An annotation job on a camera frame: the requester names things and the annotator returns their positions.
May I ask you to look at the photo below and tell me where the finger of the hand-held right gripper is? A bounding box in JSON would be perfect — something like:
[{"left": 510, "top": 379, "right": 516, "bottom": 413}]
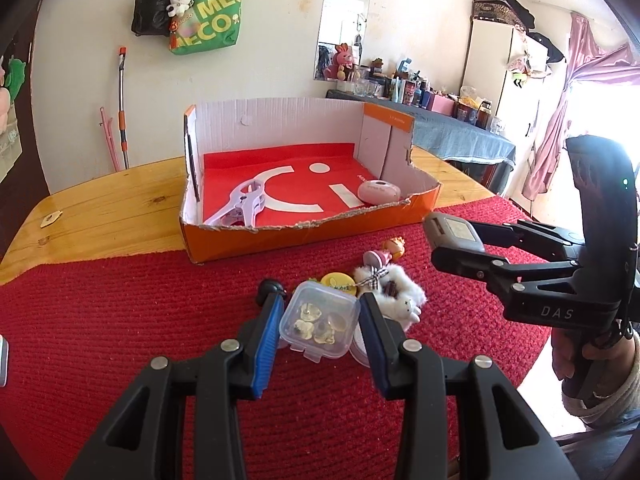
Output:
[
  {"left": 475, "top": 220, "right": 587, "bottom": 262},
  {"left": 431, "top": 245, "right": 581, "bottom": 306}
]

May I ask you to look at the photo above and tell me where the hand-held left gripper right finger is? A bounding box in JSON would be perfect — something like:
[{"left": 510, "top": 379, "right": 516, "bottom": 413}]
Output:
[{"left": 359, "top": 291, "right": 583, "bottom": 480}]

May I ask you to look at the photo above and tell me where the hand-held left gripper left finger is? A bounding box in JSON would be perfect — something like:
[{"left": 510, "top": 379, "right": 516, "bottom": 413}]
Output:
[{"left": 65, "top": 292, "right": 288, "bottom": 480}]

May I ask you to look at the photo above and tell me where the grey earbud case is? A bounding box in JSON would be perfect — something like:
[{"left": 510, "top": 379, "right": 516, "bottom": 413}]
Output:
[{"left": 424, "top": 212, "right": 486, "bottom": 256}]

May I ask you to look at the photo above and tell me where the white fluffy plush keychain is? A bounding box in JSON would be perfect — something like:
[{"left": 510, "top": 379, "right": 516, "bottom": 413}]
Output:
[{"left": 352, "top": 264, "right": 428, "bottom": 333}]

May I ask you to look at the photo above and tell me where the black-haired blue figurine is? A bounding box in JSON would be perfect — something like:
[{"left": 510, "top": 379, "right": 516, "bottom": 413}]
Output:
[{"left": 256, "top": 278, "right": 288, "bottom": 307}]

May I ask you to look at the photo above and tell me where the small clear plastic box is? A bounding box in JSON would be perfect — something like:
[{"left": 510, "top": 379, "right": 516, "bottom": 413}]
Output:
[{"left": 278, "top": 281, "right": 361, "bottom": 363}]

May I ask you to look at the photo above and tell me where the yellow bottle cap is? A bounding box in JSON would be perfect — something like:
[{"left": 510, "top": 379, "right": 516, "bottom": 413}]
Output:
[{"left": 320, "top": 272, "right": 358, "bottom": 297}]

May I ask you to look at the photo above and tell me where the pink orange-haired figurine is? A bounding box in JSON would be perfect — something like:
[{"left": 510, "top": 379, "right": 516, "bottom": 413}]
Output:
[{"left": 363, "top": 236, "right": 405, "bottom": 267}]

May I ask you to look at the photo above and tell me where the orange cardboard box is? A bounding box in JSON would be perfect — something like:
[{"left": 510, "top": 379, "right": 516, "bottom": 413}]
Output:
[{"left": 179, "top": 97, "right": 443, "bottom": 264}]

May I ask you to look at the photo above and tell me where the person's right forearm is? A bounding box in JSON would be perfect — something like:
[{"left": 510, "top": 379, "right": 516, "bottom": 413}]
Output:
[{"left": 562, "top": 350, "right": 640, "bottom": 431}]

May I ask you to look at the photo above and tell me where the person's right hand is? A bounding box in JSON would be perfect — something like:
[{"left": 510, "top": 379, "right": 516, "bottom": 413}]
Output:
[{"left": 551, "top": 330, "right": 638, "bottom": 383}]

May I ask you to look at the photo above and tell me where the white round cap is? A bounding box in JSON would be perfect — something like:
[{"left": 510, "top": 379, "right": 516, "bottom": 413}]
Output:
[{"left": 348, "top": 320, "right": 373, "bottom": 366}]

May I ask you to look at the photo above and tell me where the pink round case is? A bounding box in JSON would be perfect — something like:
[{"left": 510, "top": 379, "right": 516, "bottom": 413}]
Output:
[{"left": 357, "top": 180, "right": 402, "bottom": 206}]

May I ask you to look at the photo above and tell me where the blue cloth covered side table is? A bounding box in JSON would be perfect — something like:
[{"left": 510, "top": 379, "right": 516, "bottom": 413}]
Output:
[{"left": 326, "top": 89, "right": 517, "bottom": 196}]

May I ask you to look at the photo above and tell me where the red woven mat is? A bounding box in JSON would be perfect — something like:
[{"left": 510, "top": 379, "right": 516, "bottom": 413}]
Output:
[{"left": 0, "top": 197, "right": 551, "bottom": 480}]

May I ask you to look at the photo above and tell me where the white plastic clamp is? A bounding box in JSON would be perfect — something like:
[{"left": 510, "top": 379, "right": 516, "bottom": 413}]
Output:
[{"left": 202, "top": 178, "right": 273, "bottom": 228}]

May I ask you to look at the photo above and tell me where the white wardrobe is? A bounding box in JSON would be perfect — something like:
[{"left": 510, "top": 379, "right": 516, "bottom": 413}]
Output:
[{"left": 460, "top": 15, "right": 568, "bottom": 201}]

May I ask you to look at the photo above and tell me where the cluster of bottles and cups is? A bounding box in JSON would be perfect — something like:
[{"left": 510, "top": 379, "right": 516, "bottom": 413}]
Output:
[{"left": 337, "top": 57, "right": 506, "bottom": 133}]

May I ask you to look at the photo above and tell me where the pink curtain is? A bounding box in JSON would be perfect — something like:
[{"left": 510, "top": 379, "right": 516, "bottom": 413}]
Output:
[{"left": 522, "top": 10, "right": 640, "bottom": 206}]

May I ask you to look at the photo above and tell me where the black clothes pile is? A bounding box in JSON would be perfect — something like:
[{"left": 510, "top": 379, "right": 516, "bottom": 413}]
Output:
[{"left": 502, "top": 0, "right": 566, "bottom": 63}]

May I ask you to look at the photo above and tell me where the patterned suitcase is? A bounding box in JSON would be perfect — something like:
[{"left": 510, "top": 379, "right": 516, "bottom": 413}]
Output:
[{"left": 472, "top": 0, "right": 523, "bottom": 26}]

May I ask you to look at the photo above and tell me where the pink rabbit plush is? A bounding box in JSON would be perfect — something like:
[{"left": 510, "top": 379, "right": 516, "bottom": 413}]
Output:
[{"left": 324, "top": 43, "right": 355, "bottom": 81}]

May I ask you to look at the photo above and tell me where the pink clothes hanger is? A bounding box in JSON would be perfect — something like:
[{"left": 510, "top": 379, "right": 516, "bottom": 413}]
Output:
[{"left": 100, "top": 106, "right": 122, "bottom": 172}]

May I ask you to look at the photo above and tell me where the green tote bag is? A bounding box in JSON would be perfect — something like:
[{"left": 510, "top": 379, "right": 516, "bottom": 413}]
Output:
[{"left": 168, "top": 0, "right": 246, "bottom": 56}]

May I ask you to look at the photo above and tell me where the pink plush toy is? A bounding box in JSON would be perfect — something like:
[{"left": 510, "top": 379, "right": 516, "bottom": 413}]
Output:
[{"left": 0, "top": 67, "right": 13, "bottom": 131}]

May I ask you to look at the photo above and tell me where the black backpack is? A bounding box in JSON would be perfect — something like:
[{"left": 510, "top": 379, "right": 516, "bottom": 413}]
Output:
[{"left": 131, "top": 0, "right": 188, "bottom": 38}]

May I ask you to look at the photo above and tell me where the green plush toy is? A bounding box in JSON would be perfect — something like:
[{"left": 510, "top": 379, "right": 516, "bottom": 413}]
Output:
[{"left": 5, "top": 57, "right": 26, "bottom": 96}]

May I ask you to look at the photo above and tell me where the orange and silver mop handle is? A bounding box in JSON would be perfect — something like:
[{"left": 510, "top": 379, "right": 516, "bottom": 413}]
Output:
[{"left": 116, "top": 46, "right": 131, "bottom": 170}]

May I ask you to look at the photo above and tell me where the wall mirror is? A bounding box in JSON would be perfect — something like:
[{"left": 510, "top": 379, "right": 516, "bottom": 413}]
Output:
[{"left": 313, "top": 0, "right": 375, "bottom": 82}]

